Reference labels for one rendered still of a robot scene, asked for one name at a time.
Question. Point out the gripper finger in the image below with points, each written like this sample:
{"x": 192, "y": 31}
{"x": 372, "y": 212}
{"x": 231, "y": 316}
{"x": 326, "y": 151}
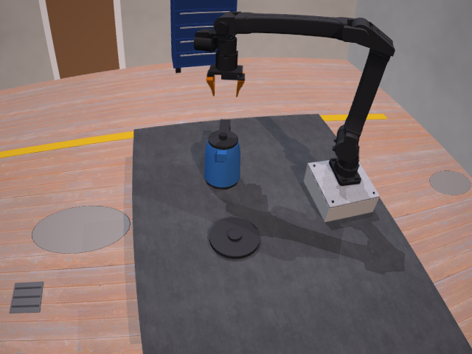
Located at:
{"x": 211, "y": 84}
{"x": 239, "y": 85}

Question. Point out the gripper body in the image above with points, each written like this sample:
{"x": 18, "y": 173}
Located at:
{"x": 226, "y": 68}

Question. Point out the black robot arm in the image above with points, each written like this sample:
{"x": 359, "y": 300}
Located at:
{"x": 359, "y": 32}

